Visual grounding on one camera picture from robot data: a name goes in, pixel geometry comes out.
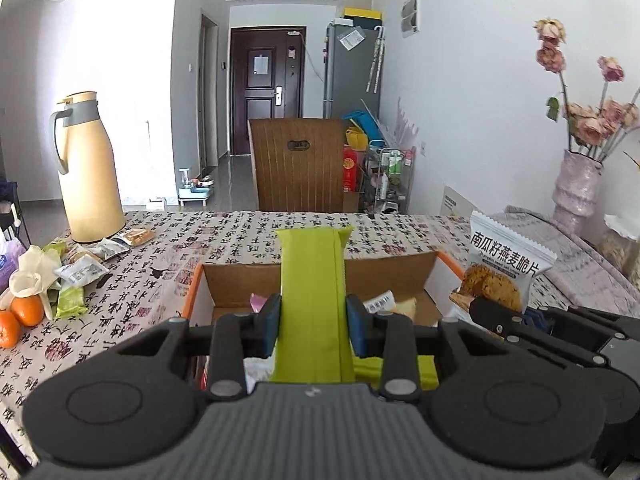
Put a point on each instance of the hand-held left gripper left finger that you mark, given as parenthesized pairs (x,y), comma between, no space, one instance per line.
(270,322)

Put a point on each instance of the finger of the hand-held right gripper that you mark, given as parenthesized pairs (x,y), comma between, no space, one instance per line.
(600,327)
(505,322)

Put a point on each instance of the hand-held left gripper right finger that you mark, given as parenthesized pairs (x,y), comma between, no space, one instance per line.
(356,327)

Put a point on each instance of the purple snack packet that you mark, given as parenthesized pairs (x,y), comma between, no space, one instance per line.
(257,304)

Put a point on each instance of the white oat crisp packet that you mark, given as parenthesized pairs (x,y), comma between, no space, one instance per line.
(505,260)
(387,305)

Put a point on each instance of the green snack packet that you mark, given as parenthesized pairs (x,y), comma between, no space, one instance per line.
(312,300)
(425,372)

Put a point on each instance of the red cardboard box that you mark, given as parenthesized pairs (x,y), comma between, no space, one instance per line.
(320,275)

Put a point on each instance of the clear jar of cereal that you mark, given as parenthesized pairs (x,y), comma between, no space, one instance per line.
(620,250)

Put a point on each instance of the grey quilted cloth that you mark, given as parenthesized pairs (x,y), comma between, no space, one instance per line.
(565,255)

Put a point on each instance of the white carton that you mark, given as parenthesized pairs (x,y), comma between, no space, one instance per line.
(457,202)

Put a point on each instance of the calligraphy printed tablecloth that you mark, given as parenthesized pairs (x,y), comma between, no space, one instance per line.
(165,240)

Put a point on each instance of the pink textured vase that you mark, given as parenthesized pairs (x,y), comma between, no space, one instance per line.
(577,190)

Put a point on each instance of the wooden chair back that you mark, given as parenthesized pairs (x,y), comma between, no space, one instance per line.
(295,175)

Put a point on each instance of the blue pet water dispenser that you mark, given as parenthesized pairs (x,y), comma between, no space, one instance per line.
(194,187)

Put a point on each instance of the brown cookie packet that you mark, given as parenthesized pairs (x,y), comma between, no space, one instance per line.
(138,236)

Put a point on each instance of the red gift box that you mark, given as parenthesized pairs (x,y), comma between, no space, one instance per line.
(351,170)

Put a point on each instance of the small white floor box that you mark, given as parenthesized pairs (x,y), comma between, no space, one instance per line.
(156,204)

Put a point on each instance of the small white printed packet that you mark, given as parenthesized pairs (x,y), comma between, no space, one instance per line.
(82,270)
(114,248)

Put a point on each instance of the yellow bag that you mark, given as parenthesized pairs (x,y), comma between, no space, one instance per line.
(356,139)

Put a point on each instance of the pale green printed packet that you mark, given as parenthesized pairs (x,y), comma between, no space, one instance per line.
(70,301)

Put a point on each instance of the small brown packet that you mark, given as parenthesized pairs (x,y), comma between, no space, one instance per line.
(80,255)

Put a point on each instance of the blue plastic bin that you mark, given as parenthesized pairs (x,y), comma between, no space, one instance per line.
(362,125)

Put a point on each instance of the dried pink roses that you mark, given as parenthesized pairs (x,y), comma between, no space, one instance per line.
(590,125)

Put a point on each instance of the white dried pampas grass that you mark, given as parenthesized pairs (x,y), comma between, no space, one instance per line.
(407,125)

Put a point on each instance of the dark brown door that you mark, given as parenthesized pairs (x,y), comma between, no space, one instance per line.
(265,110)

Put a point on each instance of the small green packet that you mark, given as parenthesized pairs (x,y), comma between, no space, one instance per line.
(55,250)

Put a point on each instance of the yellow thermos jug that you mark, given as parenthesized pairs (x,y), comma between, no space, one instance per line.
(92,175)

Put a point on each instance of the grey interior door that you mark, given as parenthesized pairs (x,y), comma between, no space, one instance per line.
(209,90)

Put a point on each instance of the cream rubber glove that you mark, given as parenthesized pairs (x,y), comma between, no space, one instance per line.
(32,270)

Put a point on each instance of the grey refrigerator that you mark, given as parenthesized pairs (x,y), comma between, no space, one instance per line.
(350,80)

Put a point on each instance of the door notice paper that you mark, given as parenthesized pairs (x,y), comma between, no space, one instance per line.
(261,65)

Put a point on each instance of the purple tissue pack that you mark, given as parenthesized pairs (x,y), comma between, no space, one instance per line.
(10,265)

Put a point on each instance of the white umbrella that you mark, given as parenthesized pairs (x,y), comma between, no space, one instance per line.
(376,60)

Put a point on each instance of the black folding chair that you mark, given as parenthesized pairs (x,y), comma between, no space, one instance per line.
(10,205)

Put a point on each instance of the white paper sheet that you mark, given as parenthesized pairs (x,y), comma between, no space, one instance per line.
(352,40)

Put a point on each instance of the yellow box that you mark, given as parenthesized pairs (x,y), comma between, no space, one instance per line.
(362,13)

